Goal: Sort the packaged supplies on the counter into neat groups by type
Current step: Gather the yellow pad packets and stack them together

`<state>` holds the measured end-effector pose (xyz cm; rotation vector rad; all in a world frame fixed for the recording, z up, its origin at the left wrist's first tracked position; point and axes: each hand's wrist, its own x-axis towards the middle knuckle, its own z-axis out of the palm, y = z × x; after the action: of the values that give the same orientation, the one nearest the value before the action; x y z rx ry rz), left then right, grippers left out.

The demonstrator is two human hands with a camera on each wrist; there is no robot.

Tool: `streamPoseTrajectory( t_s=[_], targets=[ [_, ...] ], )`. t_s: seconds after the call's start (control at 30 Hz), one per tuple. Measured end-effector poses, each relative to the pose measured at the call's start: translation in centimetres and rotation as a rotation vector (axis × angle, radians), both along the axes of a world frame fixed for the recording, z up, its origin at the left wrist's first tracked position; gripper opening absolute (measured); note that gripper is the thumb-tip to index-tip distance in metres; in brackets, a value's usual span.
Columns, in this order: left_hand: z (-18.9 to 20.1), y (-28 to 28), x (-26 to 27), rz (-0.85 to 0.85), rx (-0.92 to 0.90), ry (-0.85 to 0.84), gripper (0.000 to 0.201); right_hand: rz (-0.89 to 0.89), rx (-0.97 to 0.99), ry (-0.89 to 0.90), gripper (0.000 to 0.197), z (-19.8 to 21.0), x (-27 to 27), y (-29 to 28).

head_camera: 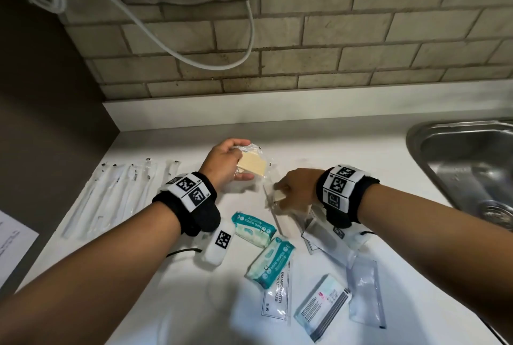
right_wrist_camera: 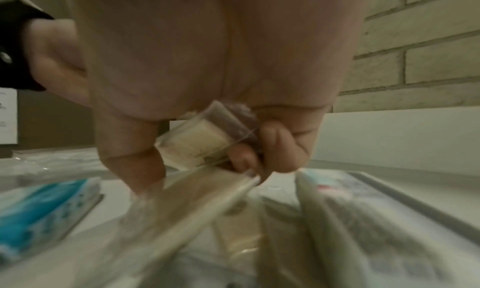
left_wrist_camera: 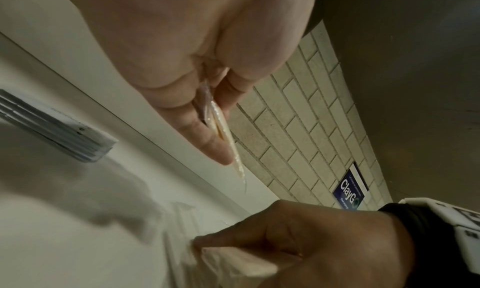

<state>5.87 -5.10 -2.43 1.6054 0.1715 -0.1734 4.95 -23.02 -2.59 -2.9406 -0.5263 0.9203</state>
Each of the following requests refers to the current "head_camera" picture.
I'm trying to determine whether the person's right hand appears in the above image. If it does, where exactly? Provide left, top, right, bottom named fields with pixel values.
left=274, top=167, right=324, bottom=213

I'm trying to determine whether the person's left hand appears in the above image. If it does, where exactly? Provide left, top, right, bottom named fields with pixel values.
left=199, top=138, right=256, bottom=193

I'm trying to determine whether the white box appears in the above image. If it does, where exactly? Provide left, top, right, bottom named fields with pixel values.
left=294, top=275, right=353, bottom=343

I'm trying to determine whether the person's right forearm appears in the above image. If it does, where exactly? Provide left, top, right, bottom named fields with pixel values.
left=357, top=183, right=513, bottom=333

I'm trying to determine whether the person's left forearm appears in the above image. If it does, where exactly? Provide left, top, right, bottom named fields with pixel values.
left=0, top=201, right=181, bottom=345

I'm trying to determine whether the white countertop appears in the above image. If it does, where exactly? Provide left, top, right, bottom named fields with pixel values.
left=18, top=116, right=506, bottom=345

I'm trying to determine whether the black wristband with marker tags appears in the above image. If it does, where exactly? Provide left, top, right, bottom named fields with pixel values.
left=315, top=164, right=380, bottom=229
left=152, top=171, right=222, bottom=237

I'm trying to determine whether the steel sink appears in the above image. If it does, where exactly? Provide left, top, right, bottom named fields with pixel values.
left=406, top=118, right=513, bottom=233

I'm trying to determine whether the white and blue poster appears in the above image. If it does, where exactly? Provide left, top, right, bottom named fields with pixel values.
left=0, top=210, right=40, bottom=289

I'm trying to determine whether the thin black cable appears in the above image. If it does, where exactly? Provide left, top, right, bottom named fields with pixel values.
left=360, top=230, right=510, bottom=345
left=166, top=247, right=203, bottom=258

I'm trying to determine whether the white wall cable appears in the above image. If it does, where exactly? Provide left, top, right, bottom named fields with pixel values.
left=0, top=0, right=256, bottom=72

